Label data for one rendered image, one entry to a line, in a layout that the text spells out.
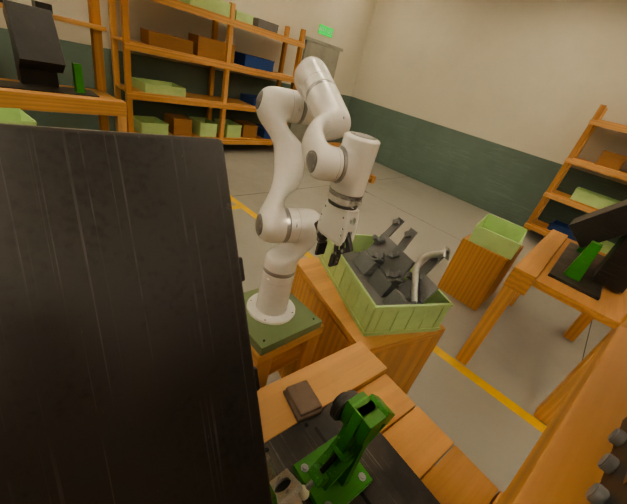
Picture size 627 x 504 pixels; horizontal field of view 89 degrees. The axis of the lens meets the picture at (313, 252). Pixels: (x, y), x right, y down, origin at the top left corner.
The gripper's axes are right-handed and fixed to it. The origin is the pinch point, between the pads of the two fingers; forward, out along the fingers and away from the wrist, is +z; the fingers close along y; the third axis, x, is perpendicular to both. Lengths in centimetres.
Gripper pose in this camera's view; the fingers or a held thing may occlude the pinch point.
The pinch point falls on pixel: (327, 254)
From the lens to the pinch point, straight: 87.1
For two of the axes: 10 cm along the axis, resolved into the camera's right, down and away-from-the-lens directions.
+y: -6.0, -5.2, 6.1
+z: -2.3, 8.4, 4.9
